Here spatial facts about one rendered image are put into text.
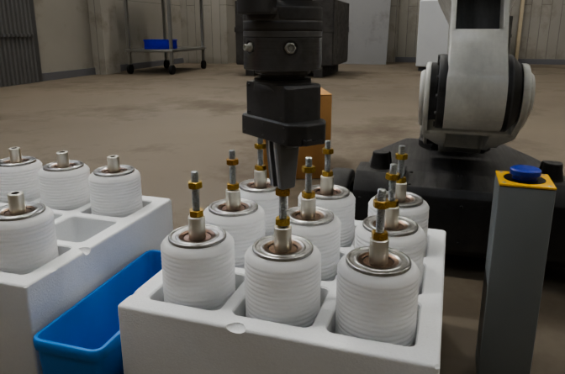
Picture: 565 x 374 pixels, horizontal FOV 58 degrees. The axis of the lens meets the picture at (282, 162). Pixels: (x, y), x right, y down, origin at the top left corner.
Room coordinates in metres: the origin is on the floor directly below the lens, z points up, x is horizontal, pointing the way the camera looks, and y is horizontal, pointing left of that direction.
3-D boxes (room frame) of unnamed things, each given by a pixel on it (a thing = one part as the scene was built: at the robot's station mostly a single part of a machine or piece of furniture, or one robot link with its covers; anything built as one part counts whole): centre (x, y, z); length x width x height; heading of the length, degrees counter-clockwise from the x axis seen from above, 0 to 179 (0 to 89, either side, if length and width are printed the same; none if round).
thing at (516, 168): (0.68, -0.34, 0.32); 0.04 x 0.04 x 0.02
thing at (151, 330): (0.70, -0.04, 0.09); 0.39 x 0.39 x 0.18; 72
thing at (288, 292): (0.58, 0.00, 0.16); 0.10 x 0.10 x 0.18
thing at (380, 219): (0.55, -0.11, 0.30); 0.01 x 0.01 x 0.08
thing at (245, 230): (0.73, 0.07, 0.16); 0.10 x 0.10 x 0.18
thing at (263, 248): (0.58, 0.00, 0.25); 0.08 x 0.08 x 0.01
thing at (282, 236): (0.58, 0.00, 0.26); 0.02 x 0.02 x 0.03
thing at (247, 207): (0.73, 0.07, 0.25); 0.08 x 0.08 x 0.01
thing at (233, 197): (0.73, 0.07, 0.26); 0.02 x 0.02 x 0.03
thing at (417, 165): (1.30, -0.46, 0.19); 0.64 x 0.52 x 0.33; 164
